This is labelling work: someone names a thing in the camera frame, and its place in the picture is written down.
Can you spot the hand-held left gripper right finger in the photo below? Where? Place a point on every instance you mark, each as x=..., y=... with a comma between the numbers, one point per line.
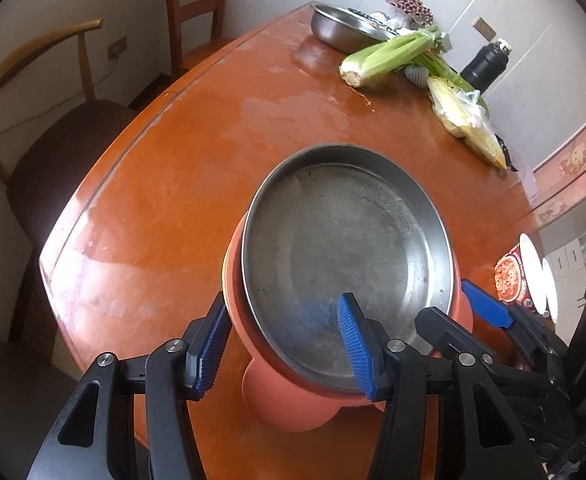
x=358, y=350

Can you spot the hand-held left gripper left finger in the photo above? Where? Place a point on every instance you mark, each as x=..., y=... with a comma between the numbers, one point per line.
x=213, y=350

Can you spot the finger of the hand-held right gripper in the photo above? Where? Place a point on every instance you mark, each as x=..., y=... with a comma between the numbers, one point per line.
x=488, y=305
x=435, y=332

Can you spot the large red instant noodle bowl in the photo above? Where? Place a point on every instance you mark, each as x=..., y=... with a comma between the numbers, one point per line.
x=510, y=275

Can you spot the small red instant noodle bowl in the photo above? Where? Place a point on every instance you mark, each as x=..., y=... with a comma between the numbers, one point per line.
x=552, y=290

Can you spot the orange plate with ears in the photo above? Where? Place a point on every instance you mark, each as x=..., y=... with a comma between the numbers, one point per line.
x=283, y=410

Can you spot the round steel plate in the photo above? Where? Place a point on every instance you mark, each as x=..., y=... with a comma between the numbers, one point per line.
x=333, y=240

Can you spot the white shelf cabinet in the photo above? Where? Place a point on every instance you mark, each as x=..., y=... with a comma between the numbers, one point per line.
x=568, y=252

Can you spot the pale pink cloth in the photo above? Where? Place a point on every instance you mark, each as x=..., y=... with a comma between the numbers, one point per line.
x=529, y=180

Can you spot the black tongs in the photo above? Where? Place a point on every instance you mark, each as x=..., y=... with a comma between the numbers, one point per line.
x=507, y=152

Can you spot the pink cartoon cat poster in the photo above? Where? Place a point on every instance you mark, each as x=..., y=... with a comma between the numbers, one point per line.
x=578, y=165

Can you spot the clear bag of yellow corn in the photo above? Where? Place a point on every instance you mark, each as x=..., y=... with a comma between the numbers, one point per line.
x=465, y=120

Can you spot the long green vegetable stalks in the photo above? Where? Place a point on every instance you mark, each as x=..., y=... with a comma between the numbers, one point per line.
x=443, y=72

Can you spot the black thermos bottle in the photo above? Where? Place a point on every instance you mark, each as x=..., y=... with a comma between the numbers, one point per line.
x=483, y=67

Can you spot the grey foam-wrapped fruit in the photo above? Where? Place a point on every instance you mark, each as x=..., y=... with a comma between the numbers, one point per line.
x=417, y=74

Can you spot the curved-back wooden chair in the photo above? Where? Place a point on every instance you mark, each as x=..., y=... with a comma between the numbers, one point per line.
x=63, y=160

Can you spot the celery bunch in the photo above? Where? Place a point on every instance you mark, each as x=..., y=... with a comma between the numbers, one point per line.
x=383, y=55

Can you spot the dried flower bouquet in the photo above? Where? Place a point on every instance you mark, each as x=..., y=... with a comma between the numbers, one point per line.
x=410, y=10

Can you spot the steel basin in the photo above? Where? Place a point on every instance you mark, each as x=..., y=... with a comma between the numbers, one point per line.
x=338, y=30

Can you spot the dark patterned plate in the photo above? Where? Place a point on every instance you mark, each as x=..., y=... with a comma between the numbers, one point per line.
x=365, y=15

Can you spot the brown slatted wooden chair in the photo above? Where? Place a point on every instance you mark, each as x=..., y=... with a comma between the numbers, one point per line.
x=193, y=10

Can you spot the wall switch plate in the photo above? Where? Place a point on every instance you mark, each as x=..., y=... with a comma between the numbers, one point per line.
x=484, y=28

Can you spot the low wall outlet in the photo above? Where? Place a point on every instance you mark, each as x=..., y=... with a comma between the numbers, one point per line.
x=117, y=46

